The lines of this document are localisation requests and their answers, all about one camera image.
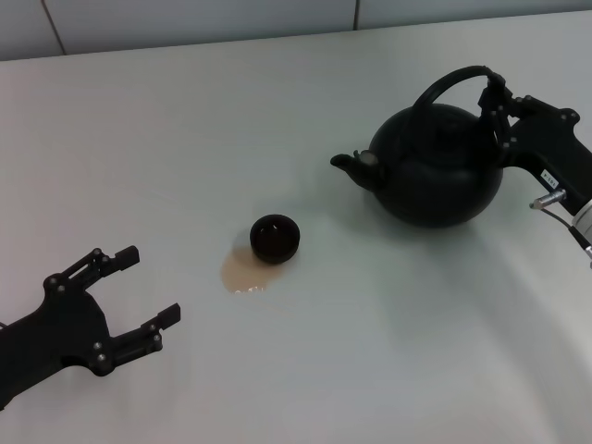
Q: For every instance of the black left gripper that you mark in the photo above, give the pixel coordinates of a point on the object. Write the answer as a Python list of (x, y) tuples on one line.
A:
[(60, 328)]

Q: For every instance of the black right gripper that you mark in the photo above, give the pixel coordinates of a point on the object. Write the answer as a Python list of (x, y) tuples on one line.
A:
[(550, 139)]

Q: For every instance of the black round teapot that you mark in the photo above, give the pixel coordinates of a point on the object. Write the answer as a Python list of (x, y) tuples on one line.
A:
[(439, 185)]

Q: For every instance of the small black teacup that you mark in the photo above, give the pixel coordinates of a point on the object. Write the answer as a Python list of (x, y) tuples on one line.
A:
[(275, 240)]

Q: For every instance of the brown spilled tea puddle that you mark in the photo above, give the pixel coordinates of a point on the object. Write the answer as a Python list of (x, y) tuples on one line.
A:
[(240, 277)]

